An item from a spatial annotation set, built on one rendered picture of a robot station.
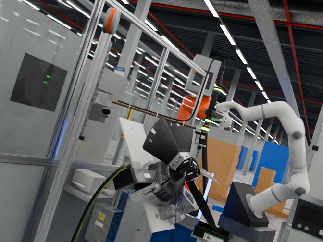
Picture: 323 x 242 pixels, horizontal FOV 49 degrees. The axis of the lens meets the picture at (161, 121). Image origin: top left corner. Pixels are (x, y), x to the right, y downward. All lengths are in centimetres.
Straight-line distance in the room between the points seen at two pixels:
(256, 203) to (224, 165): 751
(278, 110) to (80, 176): 128
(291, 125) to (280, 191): 49
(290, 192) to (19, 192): 165
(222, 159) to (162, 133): 820
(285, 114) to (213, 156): 792
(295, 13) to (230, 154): 419
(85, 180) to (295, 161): 133
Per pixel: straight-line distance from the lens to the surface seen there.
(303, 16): 1055
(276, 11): 1067
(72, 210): 252
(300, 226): 229
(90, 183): 223
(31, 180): 217
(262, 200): 256
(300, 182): 243
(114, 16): 210
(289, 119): 228
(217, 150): 1014
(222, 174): 1005
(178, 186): 175
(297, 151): 238
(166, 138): 191
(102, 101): 206
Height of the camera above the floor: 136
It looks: 1 degrees up
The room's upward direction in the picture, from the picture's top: 18 degrees clockwise
